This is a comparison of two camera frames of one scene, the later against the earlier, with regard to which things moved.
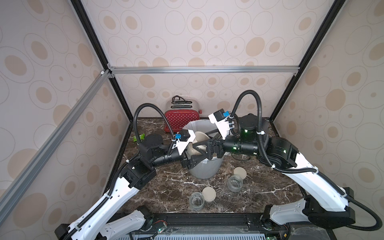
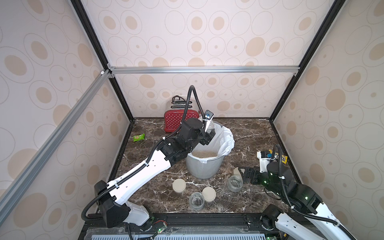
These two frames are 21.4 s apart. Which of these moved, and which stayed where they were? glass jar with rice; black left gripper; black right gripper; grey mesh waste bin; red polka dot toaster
Moved: black left gripper; black right gripper
Stayed: glass jar with rice; red polka dot toaster; grey mesh waste bin
